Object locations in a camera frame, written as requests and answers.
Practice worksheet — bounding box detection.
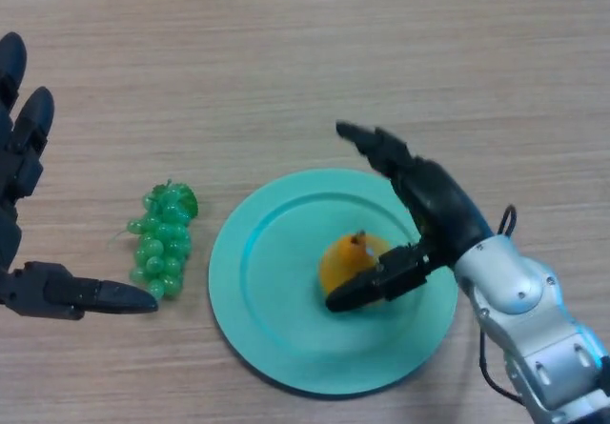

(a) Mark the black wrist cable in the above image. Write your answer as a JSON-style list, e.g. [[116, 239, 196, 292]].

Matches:
[[478, 328, 525, 406], [498, 204, 519, 238]]

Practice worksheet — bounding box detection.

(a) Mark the green grape bunch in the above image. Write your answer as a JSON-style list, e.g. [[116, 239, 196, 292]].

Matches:
[[126, 179, 199, 301]]

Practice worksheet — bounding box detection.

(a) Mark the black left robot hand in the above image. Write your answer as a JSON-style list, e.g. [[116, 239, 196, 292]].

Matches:
[[0, 31, 159, 321]]

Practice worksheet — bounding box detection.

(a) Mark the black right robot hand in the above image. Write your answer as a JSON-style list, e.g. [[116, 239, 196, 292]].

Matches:
[[325, 119, 495, 313]]

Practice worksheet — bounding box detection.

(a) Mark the green round plate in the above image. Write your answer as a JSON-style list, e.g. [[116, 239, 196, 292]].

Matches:
[[208, 168, 459, 399]]

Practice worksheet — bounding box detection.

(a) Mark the yellow pear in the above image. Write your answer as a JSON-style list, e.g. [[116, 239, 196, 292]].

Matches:
[[318, 230, 390, 309]]

